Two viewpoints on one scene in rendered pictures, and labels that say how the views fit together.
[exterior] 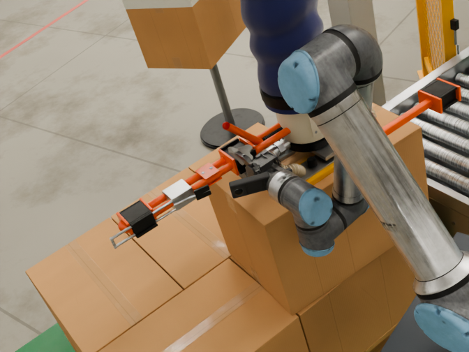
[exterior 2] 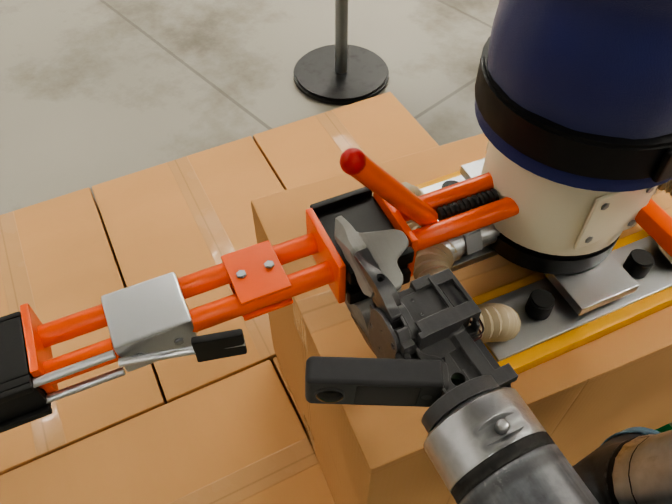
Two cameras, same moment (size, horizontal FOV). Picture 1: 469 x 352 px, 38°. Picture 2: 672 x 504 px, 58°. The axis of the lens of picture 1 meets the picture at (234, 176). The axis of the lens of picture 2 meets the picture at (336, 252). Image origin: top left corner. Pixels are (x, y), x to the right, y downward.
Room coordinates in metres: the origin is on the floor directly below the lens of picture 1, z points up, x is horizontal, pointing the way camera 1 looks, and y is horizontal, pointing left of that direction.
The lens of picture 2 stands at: (1.22, 0.00, 1.55)
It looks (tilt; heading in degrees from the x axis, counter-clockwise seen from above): 51 degrees down; 359
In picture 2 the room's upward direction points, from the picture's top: straight up
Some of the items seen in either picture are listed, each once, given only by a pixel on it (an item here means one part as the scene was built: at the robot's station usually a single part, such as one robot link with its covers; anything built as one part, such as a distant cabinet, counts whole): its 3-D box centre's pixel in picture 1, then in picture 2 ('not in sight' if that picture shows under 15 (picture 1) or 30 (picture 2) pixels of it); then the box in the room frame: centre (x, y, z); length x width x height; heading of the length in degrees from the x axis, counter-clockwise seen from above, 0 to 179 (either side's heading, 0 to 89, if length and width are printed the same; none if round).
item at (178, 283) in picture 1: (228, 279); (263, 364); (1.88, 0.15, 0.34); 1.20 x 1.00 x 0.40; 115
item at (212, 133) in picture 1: (219, 86); (341, 7); (3.42, -0.08, 0.31); 0.40 x 0.40 x 0.62
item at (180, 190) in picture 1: (179, 195); (151, 321); (1.53, 0.17, 1.07); 0.07 x 0.07 x 0.04; 23
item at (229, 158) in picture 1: (239, 156); (359, 243); (1.62, -0.03, 1.07); 0.10 x 0.08 x 0.06; 23
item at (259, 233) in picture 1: (317, 195); (488, 322); (1.72, -0.25, 0.74); 0.60 x 0.40 x 0.40; 111
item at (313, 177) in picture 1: (330, 154); (587, 290); (1.63, -0.30, 0.97); 0.34 x 0.10 x 0.05; 113
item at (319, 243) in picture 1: (317, 230); not in sight; (1.34, -0.17, 0.95); 0.12 x 0.09 x 0.12; 120
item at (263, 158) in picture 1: (268, 174); (434, 351); (1.49, -0.09, 1.07); 0.12 x 0.09 x 0.08; 25
